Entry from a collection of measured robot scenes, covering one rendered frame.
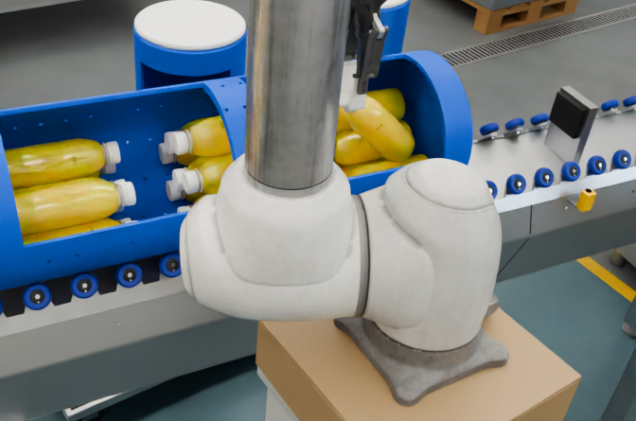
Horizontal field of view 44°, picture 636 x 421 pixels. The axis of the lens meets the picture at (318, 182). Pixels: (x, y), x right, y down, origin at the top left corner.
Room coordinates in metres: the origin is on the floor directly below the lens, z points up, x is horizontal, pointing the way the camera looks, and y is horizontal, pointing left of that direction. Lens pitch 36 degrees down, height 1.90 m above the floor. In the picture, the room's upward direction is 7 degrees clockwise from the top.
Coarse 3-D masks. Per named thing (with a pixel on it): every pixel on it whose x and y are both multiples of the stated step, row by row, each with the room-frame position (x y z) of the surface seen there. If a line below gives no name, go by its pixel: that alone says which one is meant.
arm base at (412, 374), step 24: (360, 336) 0.74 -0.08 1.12; (384, 336) 0.71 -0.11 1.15; (480, 336) 0.76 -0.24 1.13; (384, 360) 0.70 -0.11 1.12; (408, 360) 0.69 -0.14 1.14; (432, 360) 0.69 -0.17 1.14; (456, 360) 0.70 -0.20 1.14; (480, 360) 0.72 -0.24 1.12; (504, 360) 0.73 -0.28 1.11; (408, 384) 0.66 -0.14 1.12; (432, 384) 0.67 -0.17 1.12
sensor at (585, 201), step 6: (582, 192) 1.40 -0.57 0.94; (588, 192) 1.40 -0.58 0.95; (594, 192) 1.40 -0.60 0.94; (570, 198) 1.43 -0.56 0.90; (576, 198) 1.43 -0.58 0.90; (582, 198) 1.39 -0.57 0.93; (588, 198) 1.39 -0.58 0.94; (594, 198) 1.40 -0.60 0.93; (576, 204) 1.40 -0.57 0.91; (582, 204) 1.39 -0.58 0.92; (588, 204) 1.39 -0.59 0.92; (582, 210) 1.38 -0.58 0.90; (588, 210) 1.39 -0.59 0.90
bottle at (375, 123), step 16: (368, 96) 1.23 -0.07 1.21; (352, 112) 1.19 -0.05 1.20; (368, 112) 1.20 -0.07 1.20; (384, 112) 1.22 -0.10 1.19; (352, 128) 1.21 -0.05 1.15; (368, 128) 1.20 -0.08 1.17; (384, 128) 1.21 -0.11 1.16; (400, 128) 1.25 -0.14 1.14; (384, 144) 1.22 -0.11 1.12; (400, 144) 1.23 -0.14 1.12; (400, 160) 1.24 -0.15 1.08
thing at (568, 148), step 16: (560, 96) 1.58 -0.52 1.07; (576, 96) 1.56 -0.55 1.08; (560, 112) 1.56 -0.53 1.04; (576, 112) 1.53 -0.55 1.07; (592, 112) 1.52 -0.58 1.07; (560, 128) 1.55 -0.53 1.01; (576, 128) 1.51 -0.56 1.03; (544, 144) 1.60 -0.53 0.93; (560, 144) 1.56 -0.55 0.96; (576, 144) 1.52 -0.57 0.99; (576, 160) 1.52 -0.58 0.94
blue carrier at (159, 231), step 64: (384, 64) 1.44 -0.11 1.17; (448, 64) 1.35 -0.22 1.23; (0, 128) 1.09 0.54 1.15; (64, 128) 1.15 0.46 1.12; (128, 128) 1.21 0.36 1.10; (448, 128) 1.24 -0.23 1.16; (0, 192) 0.88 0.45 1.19; (0, 256) 0.84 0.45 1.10; (64, 256) 0.88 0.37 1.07; (128, 256) 0.95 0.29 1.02
